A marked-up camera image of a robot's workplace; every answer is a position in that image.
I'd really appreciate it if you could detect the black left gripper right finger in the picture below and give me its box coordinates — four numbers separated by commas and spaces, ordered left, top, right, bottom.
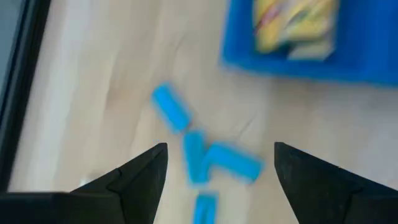
274, 142, 398, 224

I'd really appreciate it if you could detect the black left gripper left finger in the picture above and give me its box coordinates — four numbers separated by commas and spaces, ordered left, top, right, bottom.
70, 142, 169, 224

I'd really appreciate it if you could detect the blue plastic slotted basket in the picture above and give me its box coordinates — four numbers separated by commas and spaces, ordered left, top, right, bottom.
219, 0, 398, 88

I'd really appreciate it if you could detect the yellow crayon box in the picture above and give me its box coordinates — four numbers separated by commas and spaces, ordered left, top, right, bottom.
252, 0, 340, 62

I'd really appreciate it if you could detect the blue rectangular eraser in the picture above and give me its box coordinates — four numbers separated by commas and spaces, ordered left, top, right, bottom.
192, 192, 219, 224
201, 141, 266, 184
182, 129, 209, 187
150, 82, 193, 134

